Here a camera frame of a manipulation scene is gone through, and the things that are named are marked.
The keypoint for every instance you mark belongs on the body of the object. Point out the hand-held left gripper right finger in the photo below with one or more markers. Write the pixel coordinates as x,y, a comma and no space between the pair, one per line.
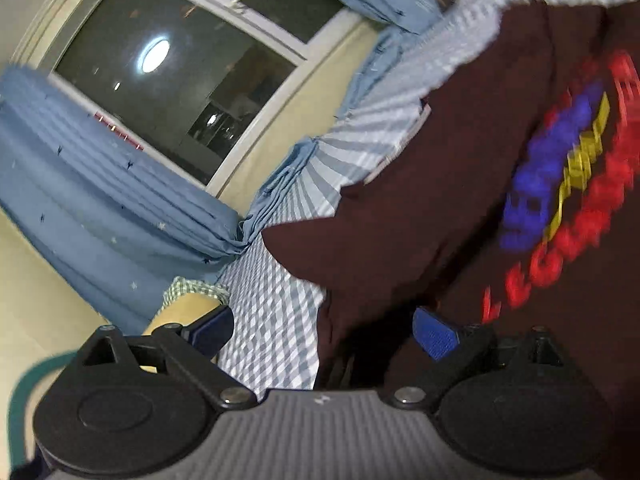
434,336

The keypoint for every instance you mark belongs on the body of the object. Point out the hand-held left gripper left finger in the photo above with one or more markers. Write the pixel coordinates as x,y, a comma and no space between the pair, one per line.
216,329

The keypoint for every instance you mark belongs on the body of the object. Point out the maroon printed t-shirt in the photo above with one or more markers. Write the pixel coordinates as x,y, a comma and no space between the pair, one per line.
450,170

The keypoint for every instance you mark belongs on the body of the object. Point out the yellow pillow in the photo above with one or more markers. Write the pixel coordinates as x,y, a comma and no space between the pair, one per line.
182,310

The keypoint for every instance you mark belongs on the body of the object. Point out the green checked cloth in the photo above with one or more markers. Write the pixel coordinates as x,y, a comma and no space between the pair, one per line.
192,287

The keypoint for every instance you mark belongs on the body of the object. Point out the blue white striped bed sheet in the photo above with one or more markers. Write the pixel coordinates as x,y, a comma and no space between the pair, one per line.
280,310

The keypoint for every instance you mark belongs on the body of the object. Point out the teal trimmed cloth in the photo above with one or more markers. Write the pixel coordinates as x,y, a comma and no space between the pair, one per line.
20,390

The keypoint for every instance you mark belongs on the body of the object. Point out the red window sticker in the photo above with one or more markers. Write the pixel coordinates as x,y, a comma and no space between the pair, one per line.
120,131

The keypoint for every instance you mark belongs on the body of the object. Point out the white framed window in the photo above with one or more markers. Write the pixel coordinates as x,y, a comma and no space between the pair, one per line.
165,75

